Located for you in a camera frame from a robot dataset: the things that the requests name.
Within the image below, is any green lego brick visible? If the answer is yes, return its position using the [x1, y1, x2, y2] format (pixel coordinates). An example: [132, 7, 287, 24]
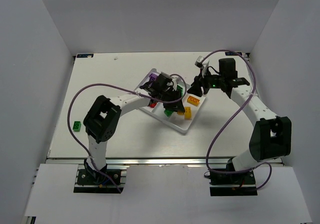
[72, 121, 82, 132]
[164, 110, 173, 117]

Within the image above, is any yellow lego brick from stack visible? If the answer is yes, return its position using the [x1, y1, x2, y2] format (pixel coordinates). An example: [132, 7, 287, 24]
[187, 95, 201, 107]

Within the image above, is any purple round lego brick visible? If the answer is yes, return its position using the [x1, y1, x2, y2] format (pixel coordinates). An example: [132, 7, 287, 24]
[149, 74, 158, 81]

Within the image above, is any red round lego brick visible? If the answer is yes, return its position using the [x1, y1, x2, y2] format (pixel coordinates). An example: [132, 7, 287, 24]
[149, 103, 157, 108]

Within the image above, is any yellow curved lego brick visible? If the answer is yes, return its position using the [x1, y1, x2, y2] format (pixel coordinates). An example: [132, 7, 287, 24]
[184, 107, 193, 120]

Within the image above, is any green studded lego plate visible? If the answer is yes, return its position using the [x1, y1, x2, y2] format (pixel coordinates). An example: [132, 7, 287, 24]
[177, 85, 184, 96]

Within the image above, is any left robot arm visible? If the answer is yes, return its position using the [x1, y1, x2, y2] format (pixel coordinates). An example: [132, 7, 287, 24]
[83, 73, 185, 179]

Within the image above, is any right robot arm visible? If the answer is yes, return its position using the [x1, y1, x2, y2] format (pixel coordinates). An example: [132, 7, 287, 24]
[187, 56, 292, 173]

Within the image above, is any white divided sorting tray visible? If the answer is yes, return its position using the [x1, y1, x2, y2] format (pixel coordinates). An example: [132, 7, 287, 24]
[134, 68, 208, 135]

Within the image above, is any blue table label right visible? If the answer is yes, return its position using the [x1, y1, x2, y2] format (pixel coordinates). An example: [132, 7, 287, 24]
[224, 51, 243, 56]

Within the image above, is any blue table label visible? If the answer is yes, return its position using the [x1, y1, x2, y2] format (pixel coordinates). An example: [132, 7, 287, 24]
[76, 53, 94, 58]
[224, 51, 243, 56]

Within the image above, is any blue table label left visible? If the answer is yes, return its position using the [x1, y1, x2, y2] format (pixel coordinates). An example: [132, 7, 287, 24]
[76, 53, 94, 58]

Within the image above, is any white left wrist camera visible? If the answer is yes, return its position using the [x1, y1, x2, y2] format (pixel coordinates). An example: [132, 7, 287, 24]
[161, 72, 180, 86]

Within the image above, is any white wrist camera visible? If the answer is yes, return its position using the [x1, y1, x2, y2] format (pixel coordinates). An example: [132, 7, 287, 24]
[195, 56, 210, 77]
[161, 72, 180, 86]

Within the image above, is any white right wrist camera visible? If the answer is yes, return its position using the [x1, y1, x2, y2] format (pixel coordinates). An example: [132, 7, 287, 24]
[195, 56, 210, 77]

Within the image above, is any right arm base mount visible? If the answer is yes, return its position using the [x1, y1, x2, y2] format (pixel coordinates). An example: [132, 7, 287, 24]
[203, 171, 258, 197]

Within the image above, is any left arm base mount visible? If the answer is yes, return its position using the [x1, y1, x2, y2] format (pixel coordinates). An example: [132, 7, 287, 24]
[73, 160, 125, 194]

